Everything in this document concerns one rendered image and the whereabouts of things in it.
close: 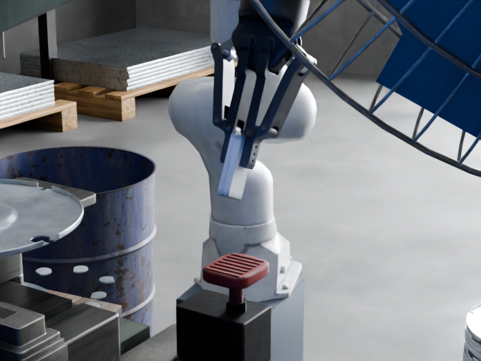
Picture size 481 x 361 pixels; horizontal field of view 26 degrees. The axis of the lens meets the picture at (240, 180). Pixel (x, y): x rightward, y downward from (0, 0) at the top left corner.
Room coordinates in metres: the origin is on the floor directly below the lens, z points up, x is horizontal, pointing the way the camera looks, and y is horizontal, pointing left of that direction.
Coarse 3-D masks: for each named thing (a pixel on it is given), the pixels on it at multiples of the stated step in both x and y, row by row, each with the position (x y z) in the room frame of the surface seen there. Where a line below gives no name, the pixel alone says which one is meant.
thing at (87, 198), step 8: (40, 184) 1.34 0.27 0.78; (48, 184) 1.34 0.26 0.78; (56, 184) 1.34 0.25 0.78; (72, 192) 1.30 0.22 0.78; (80, 192) 1.30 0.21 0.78; (88, 192) 1.30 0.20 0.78; (80, 200) 1.27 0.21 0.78; (88, 200) 1.28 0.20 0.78; (8, 256) 1.19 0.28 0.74; (16, 256) 1.20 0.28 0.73; (0, 264) 1.17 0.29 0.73; (8, 264) 1.18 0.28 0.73; (16, 264) 1.20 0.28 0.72; (0, 272) 1.17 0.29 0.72; (8, 272) 1.18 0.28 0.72; (16, 272) 1.20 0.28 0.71; (0, 280) 1.17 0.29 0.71; (8, 280) 1.18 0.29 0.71; (16, 280) 1.19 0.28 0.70
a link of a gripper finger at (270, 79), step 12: (264, 48) 1.13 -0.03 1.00; (264, 60) 1.12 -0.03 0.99; (264, 72) 1.12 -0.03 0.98; (276, 72) 1.14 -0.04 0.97; (264, 84) 1.12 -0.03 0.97; (252, 96) 1.12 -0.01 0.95; (264, 96) 1.12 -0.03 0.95; (252, 108) 1.11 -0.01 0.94; (264, 108) 1.12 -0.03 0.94; (252, 120) 1.10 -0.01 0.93; (240, 132) 1.10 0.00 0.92; (252, 132) 1.10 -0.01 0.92
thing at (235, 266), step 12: (216, 264) 1.10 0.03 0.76; (228, 264) 1.10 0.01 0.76; (240, 264) 1.10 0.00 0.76; (252, 264) 1.10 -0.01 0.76; (264, 264) 1.10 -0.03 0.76; (204, 276) 1.08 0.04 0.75; (216, 276) 1.07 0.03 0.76; (228, 276) 1.07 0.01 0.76; (240, 276) 1.07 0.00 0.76; (252, 276) 1.07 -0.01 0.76; (264, 276) 1.10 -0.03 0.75; (228, 288) 1.07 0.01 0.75; (240, 288) 1.06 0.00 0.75; (240, 300) 1.09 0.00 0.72
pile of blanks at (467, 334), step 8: (472, 336) 1.99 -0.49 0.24; (464, 344) 2.04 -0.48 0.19; (472, 344) 1.98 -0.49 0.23; (480, 344) 1.97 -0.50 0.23; (464, 352) 2.03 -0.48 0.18; (472, 352) 1.98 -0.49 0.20; (480, 352) 1.95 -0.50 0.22; (464, 360) 2.02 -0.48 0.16; (472, 360) 1.97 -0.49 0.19; (480, 360) 1.97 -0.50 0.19
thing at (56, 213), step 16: (0, 192) 1.30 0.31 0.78; (16, 192) 1.30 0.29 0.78; (48, 192) 1.30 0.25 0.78; (64, 192) 1.29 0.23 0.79; (0, 208) 1.21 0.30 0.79; (16, 208) 1.23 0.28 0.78; (32, 208) 1.23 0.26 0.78; (48, 208) 1.23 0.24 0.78; (64, 208) 1.23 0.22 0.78; (80, 208) 1.23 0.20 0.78; (0, 224) 1.16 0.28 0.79; (16, 224) 1.17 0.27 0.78; (32, 224) 1.17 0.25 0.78; (48, 224) 1.17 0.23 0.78; (64, 224) 1.17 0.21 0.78; (0, 240) 1.12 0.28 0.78; (16, 240) 1.12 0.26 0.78; (0, 256) 1.07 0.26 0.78
